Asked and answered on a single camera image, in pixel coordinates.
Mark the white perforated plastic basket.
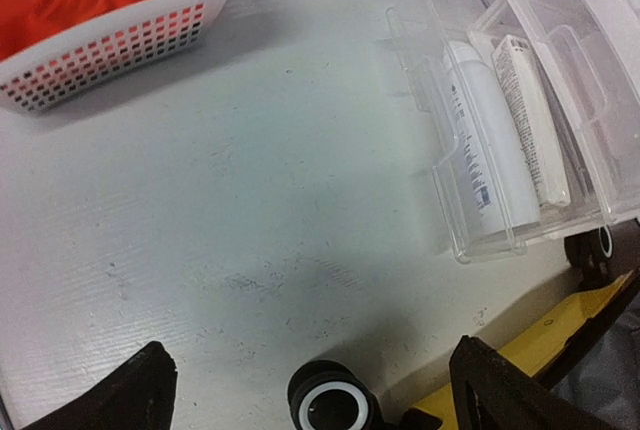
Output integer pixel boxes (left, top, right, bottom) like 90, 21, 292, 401
1, 0, 227, 114

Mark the white GINBI bottle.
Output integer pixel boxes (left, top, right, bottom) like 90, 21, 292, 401
443, 40, 541, 236

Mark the white plastic drawer organizer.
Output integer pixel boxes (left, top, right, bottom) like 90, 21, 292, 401
387, 0, 639, 263

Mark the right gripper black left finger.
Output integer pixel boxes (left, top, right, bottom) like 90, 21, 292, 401
27, 341, 178, 429

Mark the yellow Pikachu hard-shell suitcase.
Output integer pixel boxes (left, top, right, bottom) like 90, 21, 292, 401
287, 226, 639, 429

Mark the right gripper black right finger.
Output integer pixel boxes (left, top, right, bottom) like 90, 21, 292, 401
449, 336, 612, 429

